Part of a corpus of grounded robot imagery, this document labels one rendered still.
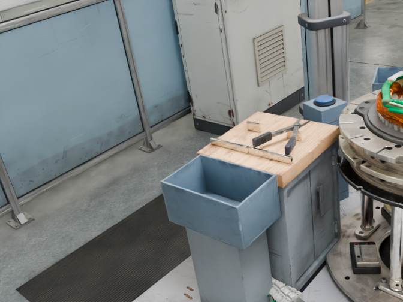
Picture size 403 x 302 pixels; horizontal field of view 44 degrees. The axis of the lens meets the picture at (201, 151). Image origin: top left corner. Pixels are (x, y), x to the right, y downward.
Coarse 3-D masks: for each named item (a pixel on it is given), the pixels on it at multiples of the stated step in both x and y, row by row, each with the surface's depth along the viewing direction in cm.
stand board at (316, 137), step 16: (256, 112) 105; (240, 128) 99; (272, 128) 96; (304, 128) 94; (320, 128) 93; (336, 128) 92; (272, 144) 90; (304, 144) 89; (320, 144) 88; (224, 160) 88; (240, 160) 87; (256, 160) 86; (272, 160) 85; (304, 160) 85; (288, 176) 82
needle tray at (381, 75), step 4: (376, 68) 116; (380, 68) 116; (384, 68) 116; (388, 68) 116; (392, 68) 115; (396, 68) 115; (400, 68) 115; (376, 72) 114; (380, 72) 117; (384, 72) 117; (388, 72) 116; (392, 72) 116; (396, 72) 116; (376, 76) 113; (380, 76) 117; (384, 76) 117; (388, 76) 117; (376, 80) 114; (380, 80) 118; (384, 80) 117; (372, 84) 109; (376, 84) 108; (380, 84) 108; (372, 88) 109; (376, 88) 109; (380, 88) 108
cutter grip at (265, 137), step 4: (268, 132) 88; (260, 136) 88; (264, 136) 88; (268, 136) 88; (252, 140) 87; (256, 140) 87; (260, 140) 87; (264, 140) 88; (268, 140) 89; (252, 144) 88; (256, 144) 87; (260, 144) 88
